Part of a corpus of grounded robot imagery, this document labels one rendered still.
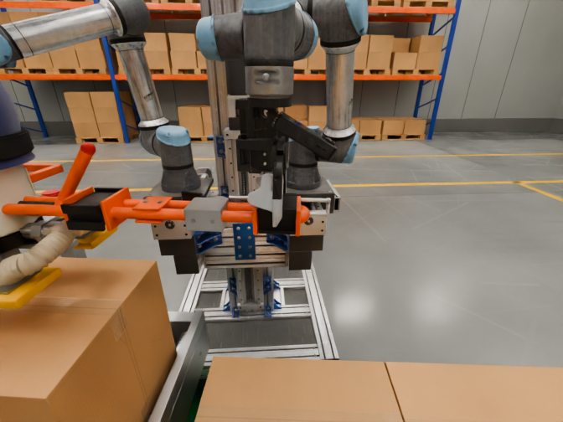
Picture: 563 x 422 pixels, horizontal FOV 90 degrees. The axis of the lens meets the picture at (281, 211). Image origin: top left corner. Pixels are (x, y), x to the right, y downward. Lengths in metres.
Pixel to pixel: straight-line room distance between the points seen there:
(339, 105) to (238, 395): 0.97
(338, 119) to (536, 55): 11.24
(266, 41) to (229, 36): 0.15
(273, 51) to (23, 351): 0.71
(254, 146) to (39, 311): 0.63
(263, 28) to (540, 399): 1.25
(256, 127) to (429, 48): 8.35
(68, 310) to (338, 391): 0.78
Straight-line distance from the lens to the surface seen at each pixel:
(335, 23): 0.91
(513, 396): 1.26
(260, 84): 0.45
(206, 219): 0.53
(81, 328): 0.77
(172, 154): 1.13
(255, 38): 0.46
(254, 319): 1.70
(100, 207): 0.60
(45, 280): 0.70
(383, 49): 8.28
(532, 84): 12.21
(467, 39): 10.78
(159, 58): 8.09
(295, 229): 0.51
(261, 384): 1.06
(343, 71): 0.95
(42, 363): 0.74
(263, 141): 0.46
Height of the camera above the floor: 1.42
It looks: 24 degrees down
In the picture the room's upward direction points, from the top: straight up
